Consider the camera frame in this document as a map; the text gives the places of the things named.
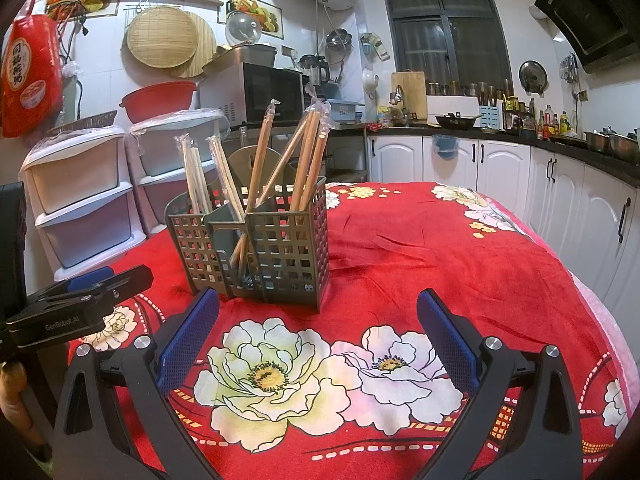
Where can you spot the red floral blanket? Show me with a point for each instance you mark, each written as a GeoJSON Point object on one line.
{"type": "Point", "coordinates": [400, 260]}

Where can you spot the wicker basket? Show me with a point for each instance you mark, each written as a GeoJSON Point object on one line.
{"type": "Point", "coordinates": [82, 122]}

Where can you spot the person's left hand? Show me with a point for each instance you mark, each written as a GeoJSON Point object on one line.
{"type": "Point", "coordinates": [12, 395]}

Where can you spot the black countertop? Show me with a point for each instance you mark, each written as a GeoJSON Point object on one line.
{"type": "Point", "coordinates": [560, 145]}

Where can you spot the silver microwave oven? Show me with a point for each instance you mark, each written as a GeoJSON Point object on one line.
{"type": "Point", "coordinates": [260, 92]}

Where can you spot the hanging steel pot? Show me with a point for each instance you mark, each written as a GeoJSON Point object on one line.
{"type": "Point", "coordinates": [339, 42]}

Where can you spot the hanging steel utensils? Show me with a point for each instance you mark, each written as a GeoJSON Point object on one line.
{"type": "Point", "coordinates": [570, 67]}

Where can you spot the steel baking pan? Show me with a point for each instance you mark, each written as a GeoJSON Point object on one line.
{"type": "Point", "coordinates": [245, 55]}

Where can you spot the white plastic drawer tower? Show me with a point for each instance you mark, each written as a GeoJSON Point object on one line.
{"type": "Point", "coordinates": [160, 145]}
{"type": "Point", "coordinates": [80, 200]}

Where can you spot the black range hood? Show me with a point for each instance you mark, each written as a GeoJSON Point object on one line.
{"type": "Point", "coordinates": [590, 10]}

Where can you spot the white windowsill box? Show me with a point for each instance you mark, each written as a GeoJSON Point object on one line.
{"type": "Point", "coordinates": [450, 106]}

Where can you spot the pink blanket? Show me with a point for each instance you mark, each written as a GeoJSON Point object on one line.
{"type": "Point", "coordinates": [612, 330]}

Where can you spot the bunch of chopsticks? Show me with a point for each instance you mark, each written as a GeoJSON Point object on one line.
{"type": "Point", "coordinates": [263, 150]}

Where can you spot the red plastic basin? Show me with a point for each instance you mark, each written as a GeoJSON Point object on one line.
{"type": "Point", "coordinates": [157, 102]}

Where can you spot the black blender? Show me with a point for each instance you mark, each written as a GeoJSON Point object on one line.
{"type": "Point", "coordinates": [315, 72]}

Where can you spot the cluster of sauce bottles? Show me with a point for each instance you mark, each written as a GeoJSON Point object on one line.
{"type": "Point", "coordinates": [557, 124]}

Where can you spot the wooden cutting board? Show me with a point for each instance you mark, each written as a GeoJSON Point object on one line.
{"type": "Point", "coordinates": [412, 87]}

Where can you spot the glass dome lid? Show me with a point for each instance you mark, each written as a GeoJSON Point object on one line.
{"type": "Point", "coordinates": [243, 30]}

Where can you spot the steel pot with lid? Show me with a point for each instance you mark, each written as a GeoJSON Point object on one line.
{"type": "Point", "coordinates": [624, 146]}
{"type": "Point", "coordinates": [597, 142]}

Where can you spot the round steel pot lid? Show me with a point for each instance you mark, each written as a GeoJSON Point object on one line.
{"type": "Point", "coordinates": [533, 76]}

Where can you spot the wall power outlet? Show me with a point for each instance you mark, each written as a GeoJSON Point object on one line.
{"type": "Point", "coordinates": [581, 95]}

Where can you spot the white hanging scoop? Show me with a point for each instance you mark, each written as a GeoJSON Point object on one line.
{"type": "Point", "coordinates": [370, 81]}

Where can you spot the round wooden board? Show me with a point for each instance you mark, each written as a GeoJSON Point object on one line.
{"type": "Point", "coordinates": [207, 47]}

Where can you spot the black wok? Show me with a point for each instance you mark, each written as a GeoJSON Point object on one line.
{"type": "Point", "coordinates": [455, 121]}

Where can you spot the steel faucet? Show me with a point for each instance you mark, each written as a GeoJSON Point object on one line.
{"type": "Point", "coordinates": [398, 96]}

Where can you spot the grey plastic utensil holder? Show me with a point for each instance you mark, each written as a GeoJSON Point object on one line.
{"type": "Point", "coordinates": [285, 255]}

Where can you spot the row of spice jars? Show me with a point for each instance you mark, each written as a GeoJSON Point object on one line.
{"type": "Point", "coordinates": [470, 89]}

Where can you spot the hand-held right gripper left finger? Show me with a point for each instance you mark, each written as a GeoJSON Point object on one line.
{"type": "Point", "coordinates": [187, 342]}

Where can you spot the hanging kitchen gadgets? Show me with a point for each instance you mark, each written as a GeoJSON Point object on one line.
{"type": "Point", "coordinates": [375, 46]}

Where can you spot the white kitchen cabinets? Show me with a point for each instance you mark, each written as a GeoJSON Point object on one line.
{"type": "Point", "coordinates": [505, 165]}

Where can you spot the red printed plastic bag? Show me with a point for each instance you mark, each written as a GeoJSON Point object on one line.
{"type": "Point", "coordinates": [30, 75]}

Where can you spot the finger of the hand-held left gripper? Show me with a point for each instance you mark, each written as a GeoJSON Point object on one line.
{"type": "Point", "coordinates": [115, 285]}
{"type": "Point", "coordinates": [92, 277]}

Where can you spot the dark framed window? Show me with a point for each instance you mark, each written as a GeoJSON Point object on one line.
{"type": "Point", "coordinates": [445, 30]}

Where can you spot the steel kitchen rack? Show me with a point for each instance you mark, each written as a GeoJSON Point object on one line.
{"type": "Point", "coordinates": [350, 150]}

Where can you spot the light blue knife block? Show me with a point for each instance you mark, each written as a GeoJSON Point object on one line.
{"type": "Point", "coordinates": [490, 117]}

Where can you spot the round bamboo tray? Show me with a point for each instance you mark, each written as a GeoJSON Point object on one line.
{"type": "Point", "coordinates": [162, 37]}

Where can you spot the blue hanging waste bin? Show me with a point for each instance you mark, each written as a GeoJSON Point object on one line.
{"type": "Point", "coordinates": [444, 145]}

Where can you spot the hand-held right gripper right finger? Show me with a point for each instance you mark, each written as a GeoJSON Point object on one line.
{"type": "Point", "coordinates": [447, 342]}

